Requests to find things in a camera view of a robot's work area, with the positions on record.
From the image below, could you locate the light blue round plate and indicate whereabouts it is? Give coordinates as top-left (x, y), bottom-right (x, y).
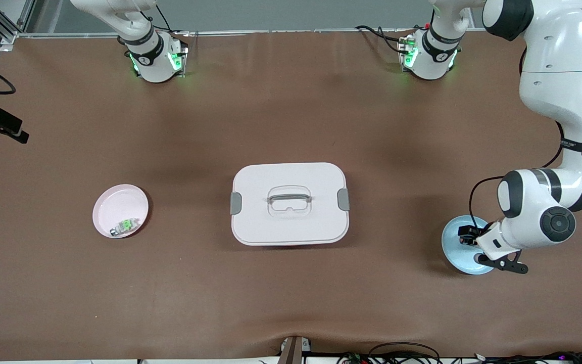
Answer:
top-left (441, 215), bottom-right (499, 276)

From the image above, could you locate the pink round plate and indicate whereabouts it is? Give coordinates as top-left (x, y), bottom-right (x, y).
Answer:
top-left (92, 184), bottom-right (149, 239)

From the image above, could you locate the pink box with white lid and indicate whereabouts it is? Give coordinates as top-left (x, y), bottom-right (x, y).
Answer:
top-left (230, 162), bottom-right (351, 247)

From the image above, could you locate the brown table mat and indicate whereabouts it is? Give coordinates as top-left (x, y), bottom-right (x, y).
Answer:
top-left (0, 29), bottom-right (582, 362)

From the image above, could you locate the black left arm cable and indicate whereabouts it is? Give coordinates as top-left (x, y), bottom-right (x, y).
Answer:
top-left (468, 47), bottom-right (582, 231)

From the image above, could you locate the black cable cluster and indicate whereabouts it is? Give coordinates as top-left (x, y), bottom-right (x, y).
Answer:
top-left (473, 351), bottom-right (582, 364)

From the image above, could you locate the green push-button switch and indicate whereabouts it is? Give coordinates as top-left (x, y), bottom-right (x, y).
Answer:
top-left (110, 217), bottom-right (141, 237)

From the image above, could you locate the black looped cable bundle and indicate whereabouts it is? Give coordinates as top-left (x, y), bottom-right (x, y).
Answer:
top-left (336, 342), bottom-right (443, 364)

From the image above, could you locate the thin black base cable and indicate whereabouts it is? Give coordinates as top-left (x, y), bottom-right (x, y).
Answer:
top-left (142, 5), bottom-right (173, 33)

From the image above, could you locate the grey metal bracket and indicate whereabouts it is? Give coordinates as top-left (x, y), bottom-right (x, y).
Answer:
top-left (278, 335), bottom-right (313, 364)

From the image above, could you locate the black base cable bundle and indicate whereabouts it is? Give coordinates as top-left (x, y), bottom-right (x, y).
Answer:
top-left (354, 24), bottom-right (405, 54)

